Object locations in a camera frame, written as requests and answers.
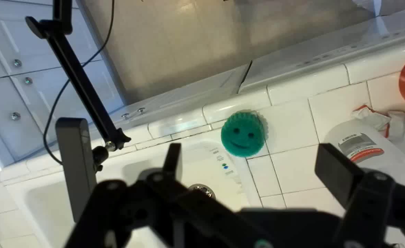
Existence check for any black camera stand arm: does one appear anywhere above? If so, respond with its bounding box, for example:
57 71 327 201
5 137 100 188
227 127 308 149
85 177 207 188
25 0 133 153

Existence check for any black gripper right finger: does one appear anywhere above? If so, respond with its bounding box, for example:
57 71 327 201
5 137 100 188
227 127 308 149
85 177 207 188
315 142 366 211

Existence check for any white ceramic sink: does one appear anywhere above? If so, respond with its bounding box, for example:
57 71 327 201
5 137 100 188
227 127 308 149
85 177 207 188
5 137 264 248

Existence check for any thin black camera cable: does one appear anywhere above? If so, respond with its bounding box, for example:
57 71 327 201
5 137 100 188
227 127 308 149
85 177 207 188
43 0 118 167

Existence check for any green smiley face sponge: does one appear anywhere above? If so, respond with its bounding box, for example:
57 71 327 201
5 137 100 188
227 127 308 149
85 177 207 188
220 109 269 159

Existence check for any black stereo camera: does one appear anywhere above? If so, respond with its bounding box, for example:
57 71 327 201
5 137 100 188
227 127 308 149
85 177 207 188
56 117 98 225

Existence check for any white base cabinet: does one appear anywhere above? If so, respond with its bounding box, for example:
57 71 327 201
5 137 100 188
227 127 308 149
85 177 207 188
0 0 255 167

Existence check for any translucent white plastic pitcher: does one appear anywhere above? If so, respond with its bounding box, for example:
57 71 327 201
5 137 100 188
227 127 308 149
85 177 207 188
324 120 405 186

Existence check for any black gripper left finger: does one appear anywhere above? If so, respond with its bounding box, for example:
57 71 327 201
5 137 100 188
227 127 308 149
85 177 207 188
162 142 185 184

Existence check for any metal sink drain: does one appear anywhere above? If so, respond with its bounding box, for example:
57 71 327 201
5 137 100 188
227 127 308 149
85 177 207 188
188 184 217 200

